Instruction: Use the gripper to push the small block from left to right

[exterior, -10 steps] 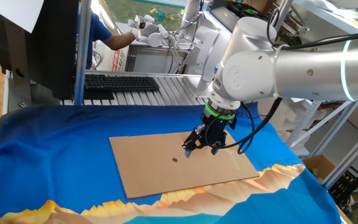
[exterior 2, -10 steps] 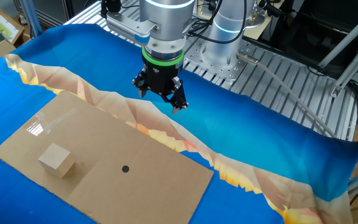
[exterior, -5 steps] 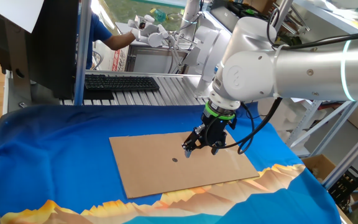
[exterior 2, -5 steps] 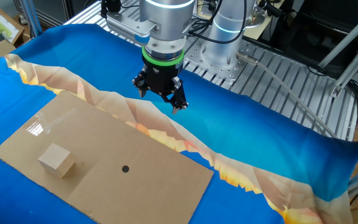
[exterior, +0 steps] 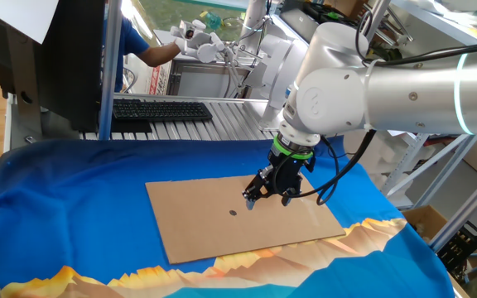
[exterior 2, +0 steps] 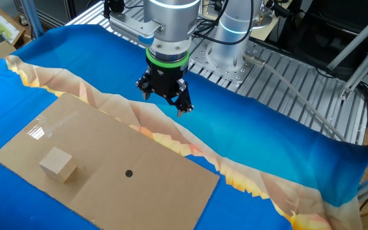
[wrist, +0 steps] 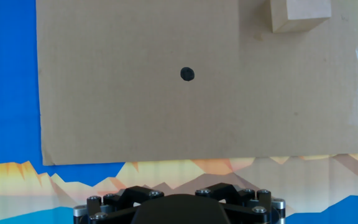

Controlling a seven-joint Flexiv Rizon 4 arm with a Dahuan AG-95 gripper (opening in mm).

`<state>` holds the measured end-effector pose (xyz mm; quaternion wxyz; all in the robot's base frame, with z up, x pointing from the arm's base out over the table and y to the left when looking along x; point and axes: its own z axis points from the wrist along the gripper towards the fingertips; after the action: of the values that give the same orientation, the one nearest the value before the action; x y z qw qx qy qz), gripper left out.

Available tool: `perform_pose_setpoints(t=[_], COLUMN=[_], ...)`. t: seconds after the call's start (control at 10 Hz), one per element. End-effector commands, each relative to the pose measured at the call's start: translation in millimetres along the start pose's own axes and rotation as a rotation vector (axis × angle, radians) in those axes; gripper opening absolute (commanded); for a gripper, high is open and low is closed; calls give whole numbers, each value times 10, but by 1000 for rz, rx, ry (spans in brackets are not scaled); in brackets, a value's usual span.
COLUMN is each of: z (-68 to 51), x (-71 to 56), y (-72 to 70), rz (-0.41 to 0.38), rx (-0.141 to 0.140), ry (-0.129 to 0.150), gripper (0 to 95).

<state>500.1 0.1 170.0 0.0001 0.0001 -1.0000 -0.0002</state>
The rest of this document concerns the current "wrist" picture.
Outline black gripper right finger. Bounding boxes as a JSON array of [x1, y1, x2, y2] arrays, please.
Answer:
[[195, 182, 286, 224]]

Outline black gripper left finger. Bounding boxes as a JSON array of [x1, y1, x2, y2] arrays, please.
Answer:
[[73, 185, 165, 224]]

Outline small wooden block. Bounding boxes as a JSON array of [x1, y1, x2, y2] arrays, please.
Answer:
[[269, 0, 333, 34]]

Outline brown cardboard sheet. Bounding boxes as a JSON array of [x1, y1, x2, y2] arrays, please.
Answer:
[[35, 0, 358, 166]]

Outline blue mountain print cloth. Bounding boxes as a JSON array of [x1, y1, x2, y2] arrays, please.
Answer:
[[0, 0, 358, 224]]

